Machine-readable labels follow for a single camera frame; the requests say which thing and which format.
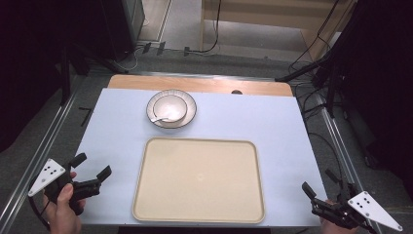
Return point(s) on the white plate with dark rim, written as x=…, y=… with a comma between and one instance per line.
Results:
x=191, y=112

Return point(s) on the beige plastic tray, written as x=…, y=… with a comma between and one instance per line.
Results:
x=199, y=180

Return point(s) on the wooden cabinet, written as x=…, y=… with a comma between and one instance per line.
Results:
x=266, y=22

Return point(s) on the black metal stand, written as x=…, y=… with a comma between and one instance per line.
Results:
x=324, y=71
x=65, y=71

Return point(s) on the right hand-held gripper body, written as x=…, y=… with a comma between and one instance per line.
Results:
x=373, y=208

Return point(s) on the grey metal cabinet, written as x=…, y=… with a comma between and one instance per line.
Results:
x=134, y=16

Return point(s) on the black plug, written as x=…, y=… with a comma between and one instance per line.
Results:
x=161, y=48
x=186, y=51
x=146, y=47

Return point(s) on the white bowl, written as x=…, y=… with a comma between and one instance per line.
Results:
x=170, y=107

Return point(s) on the white spoon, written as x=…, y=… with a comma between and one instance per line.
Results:
x=158, y=119

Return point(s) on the light blue table mat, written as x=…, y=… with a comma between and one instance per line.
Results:
x=276, y=130

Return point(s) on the aluminium rail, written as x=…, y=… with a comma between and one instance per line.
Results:
x=337, y=143
x=35, y=156

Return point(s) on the person's right hand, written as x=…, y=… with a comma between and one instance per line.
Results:
x=334, y=229

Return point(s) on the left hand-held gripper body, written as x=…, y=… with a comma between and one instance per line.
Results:
x=48, y=175

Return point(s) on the person's left hand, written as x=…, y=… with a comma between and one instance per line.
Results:
x=61, y=211

